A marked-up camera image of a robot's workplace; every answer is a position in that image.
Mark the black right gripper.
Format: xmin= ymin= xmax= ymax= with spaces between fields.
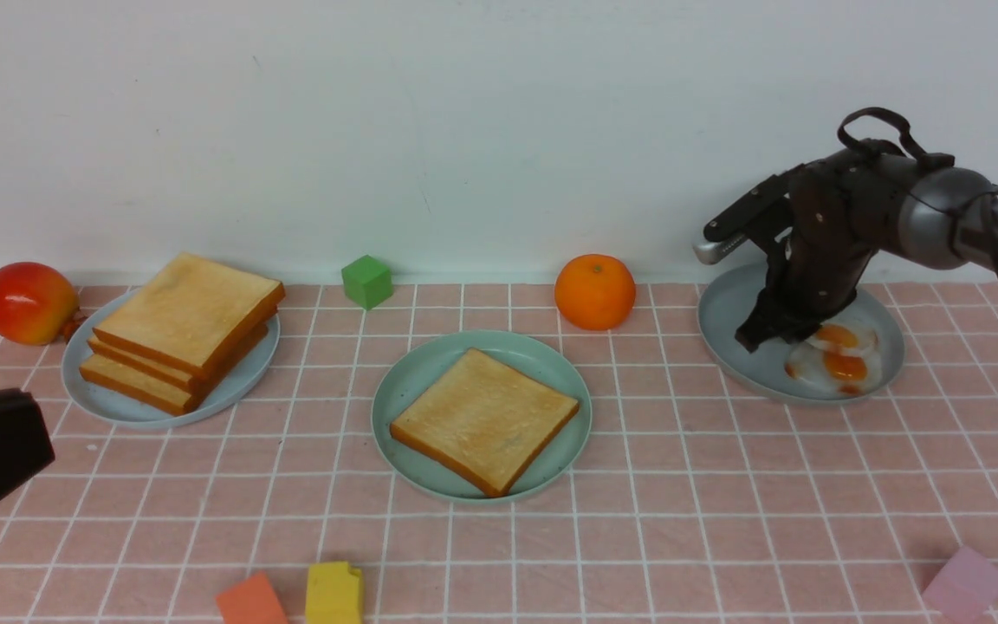
xmin=736 ymin=155 xmax=898 ymax=352

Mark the toast slice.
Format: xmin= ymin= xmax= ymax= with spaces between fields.
xmin=79 ymin=354 xmax=234 ymax=416
xmin=94 ymin=252 xmax=286 ymax=379
xmin=391 ymin=348 xmax=581 ymax=498
xmin=83 ymin=323 xmax=269 ymax=395

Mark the fried egg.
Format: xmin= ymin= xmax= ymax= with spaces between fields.
xmin=784 ymin=344 xmax=882 ymax=399
xmin=787 ymin=320 xmax=879 ymax=361

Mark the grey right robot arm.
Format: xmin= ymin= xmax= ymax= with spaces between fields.
xmin=734 ymin=107 xmax=998 ymax=352

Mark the grey-blue egg plate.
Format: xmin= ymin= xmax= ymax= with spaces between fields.
xmin=697 ymin=263 xmax=906 ymax=406

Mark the orange mandarin fruit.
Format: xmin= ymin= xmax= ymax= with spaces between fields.
xmin=554 ymin=254 xmax=637 ymax=331

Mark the pink checkered tablecloth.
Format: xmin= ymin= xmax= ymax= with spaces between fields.
xmin=0 ymin=282 xmax=998 ymax=623

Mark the pink foam cube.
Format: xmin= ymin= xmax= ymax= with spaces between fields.
xmin=922 ymin=546 xmax=998 ymax=623

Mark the green round plate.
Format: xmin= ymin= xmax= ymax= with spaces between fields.
xmin=372 ymin=330 xmax=593 ymax=504

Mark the green foam cube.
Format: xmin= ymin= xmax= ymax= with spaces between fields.
xmin=340 ymin=254 xmax=393 ymax=309

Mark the yellow foam block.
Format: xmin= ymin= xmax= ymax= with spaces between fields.
xmin=304 ymin=561 xmax=365 ymax=624

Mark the orange foam block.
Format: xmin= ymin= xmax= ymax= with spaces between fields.
xmin=215 ymin=572 xmax=288 ymax=624

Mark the light blue bread plate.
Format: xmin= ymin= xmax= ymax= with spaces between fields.
xmin=61 ymin=288 xmax=282 ymax=431

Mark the red yellow apple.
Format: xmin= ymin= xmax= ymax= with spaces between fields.
xmin=0 ymin=262 xmax=86 ymax=345

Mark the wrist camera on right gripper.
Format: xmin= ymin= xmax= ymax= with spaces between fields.
xmin=692 ymin=170 xmax=796 ymax=265

